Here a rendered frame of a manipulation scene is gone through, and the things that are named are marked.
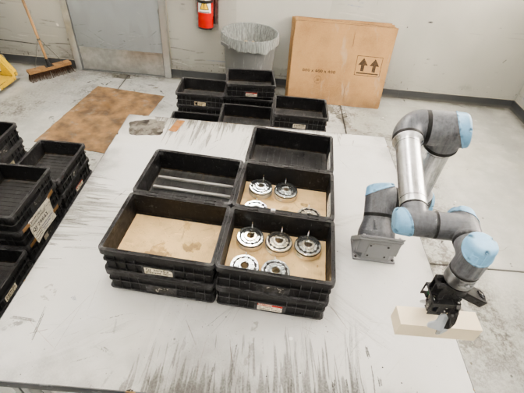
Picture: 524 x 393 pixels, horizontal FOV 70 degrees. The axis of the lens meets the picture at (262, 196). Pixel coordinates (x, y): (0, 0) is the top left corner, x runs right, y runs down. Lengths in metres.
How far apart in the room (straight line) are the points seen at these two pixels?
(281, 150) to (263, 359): 1.04
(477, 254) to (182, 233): 1.00
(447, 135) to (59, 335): 1.42
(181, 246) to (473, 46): 3.97
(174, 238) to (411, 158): 0.88
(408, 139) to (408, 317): 0.53
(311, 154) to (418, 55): 2.85
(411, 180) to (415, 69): 3.57
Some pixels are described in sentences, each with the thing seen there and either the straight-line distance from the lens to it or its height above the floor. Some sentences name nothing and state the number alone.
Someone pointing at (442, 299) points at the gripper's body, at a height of 1.08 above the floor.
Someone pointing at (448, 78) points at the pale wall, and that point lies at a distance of 4.84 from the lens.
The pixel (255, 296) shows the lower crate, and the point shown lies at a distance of 1.35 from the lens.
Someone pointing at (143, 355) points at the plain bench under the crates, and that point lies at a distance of 1.38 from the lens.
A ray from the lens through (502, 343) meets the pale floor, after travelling 2.65.
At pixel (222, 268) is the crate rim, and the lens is 1.25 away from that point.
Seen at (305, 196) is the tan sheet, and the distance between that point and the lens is 1.68.
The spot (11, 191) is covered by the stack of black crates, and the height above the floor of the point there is 0.49.
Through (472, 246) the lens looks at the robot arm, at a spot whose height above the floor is 1.29.
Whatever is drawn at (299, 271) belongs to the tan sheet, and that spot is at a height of 0.83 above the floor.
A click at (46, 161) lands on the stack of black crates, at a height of 0.38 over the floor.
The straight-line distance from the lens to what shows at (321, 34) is 4.15.
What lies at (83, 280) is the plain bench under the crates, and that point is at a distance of 1.60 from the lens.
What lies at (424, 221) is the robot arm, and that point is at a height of 1.26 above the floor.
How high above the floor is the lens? 1.93
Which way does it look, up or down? 42 degrees down
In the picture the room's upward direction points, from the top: 6 degrees clockwise
